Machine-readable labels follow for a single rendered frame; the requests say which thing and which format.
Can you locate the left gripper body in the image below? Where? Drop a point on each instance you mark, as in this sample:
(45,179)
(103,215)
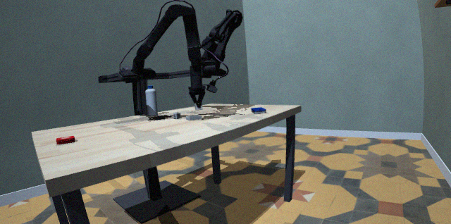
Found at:
(206,56)

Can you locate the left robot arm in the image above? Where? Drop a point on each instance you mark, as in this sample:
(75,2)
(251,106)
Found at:
(224,33)

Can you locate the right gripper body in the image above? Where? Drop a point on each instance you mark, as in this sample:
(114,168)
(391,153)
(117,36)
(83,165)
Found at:
(196,82)

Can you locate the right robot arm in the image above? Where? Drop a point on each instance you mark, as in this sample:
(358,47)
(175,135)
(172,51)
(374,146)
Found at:
(174,11)

